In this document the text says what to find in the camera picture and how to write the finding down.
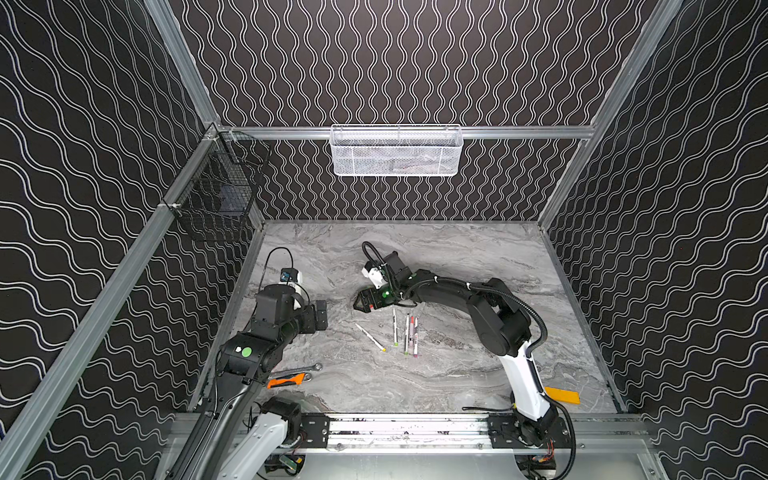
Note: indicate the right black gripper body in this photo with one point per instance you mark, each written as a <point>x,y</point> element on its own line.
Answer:
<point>369,300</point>

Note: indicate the white pen yellow end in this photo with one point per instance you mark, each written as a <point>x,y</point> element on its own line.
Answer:
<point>368,335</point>

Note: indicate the white wire mesh basket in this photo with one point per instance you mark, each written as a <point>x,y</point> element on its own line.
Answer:
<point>396,150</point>

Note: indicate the white pen magenta end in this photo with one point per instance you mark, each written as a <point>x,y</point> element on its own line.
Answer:
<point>415,331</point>

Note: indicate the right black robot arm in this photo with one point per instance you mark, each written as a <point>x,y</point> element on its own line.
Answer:
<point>505,325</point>

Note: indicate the white pen light green end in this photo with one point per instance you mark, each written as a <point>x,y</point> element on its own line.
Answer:
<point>395,327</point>

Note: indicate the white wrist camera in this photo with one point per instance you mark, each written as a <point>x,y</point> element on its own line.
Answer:
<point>374,275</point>
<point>291,276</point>

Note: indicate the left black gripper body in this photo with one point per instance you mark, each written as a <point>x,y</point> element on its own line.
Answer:
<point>320,315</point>

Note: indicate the silver wrench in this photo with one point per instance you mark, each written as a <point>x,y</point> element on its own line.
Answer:
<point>295,371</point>

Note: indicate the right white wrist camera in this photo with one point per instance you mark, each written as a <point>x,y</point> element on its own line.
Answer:
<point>374,275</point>

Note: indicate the black wire mesh basket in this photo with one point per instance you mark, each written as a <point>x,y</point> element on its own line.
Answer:
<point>216,205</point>

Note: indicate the orange handled pliers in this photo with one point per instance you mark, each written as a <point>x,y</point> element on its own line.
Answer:
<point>290,381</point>

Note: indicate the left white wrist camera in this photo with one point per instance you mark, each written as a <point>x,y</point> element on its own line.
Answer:
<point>291,276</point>

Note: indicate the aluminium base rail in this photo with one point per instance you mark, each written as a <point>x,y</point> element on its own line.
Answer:
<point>467,433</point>

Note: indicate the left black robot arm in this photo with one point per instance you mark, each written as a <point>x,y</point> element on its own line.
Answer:
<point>242,369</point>

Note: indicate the yellow block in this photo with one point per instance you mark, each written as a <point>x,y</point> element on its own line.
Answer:
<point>563,396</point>

